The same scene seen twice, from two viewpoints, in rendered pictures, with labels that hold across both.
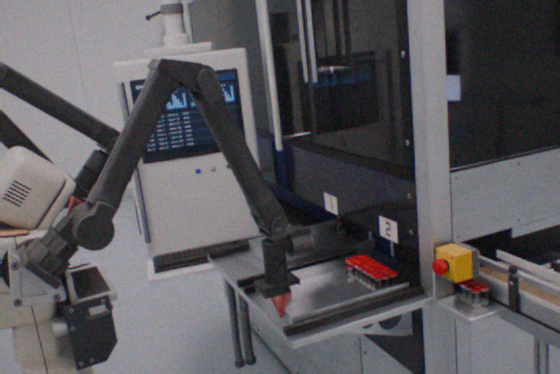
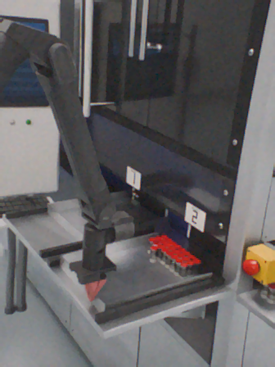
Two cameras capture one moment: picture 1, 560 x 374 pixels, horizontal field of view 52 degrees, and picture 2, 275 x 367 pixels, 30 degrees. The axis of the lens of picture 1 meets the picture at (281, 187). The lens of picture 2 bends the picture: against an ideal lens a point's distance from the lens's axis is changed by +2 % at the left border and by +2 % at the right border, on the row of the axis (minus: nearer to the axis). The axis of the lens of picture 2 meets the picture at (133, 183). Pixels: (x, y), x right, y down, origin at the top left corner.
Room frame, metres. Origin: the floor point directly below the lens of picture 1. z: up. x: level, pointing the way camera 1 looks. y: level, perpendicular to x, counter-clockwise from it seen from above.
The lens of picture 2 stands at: (0.24, 0.18, 1.64)
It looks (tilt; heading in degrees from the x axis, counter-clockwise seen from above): 21 degrees down; 348
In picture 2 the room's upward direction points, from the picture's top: 5 degrees clockwise
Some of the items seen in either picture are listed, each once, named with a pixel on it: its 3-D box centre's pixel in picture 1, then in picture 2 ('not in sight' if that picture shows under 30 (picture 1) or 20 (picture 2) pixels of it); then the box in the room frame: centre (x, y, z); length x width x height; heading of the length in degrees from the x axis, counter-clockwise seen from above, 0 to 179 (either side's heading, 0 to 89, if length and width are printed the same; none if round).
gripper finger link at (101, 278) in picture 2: (274, 301); (87, 284); (1.33, 0.05, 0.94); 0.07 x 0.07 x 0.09; 22
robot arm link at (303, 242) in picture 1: (286, 233); (109, 219); (1.36, 0.00, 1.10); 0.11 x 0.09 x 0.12; 116
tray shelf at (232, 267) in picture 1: (315, 273); (115, 246); (1.64, -0.07, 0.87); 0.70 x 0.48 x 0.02; 22
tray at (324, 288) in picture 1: (329, 287); (134, 269); (1.47, -0.10, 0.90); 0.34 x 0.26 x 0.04; 112
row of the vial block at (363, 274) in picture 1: (363, 275); (166, 258); (1.51, -0.20, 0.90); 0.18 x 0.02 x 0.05; 22
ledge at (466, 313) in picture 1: (475, 306); (274, 305); (1.33, -0.45, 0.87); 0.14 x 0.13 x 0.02; 112
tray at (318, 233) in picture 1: (310, 244); (109, 214); (1.83, -0.08, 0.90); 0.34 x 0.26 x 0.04; 112
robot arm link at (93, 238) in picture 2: (276, 249); (97, 234); (1.34, 0.03, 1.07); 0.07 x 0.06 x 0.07; 116
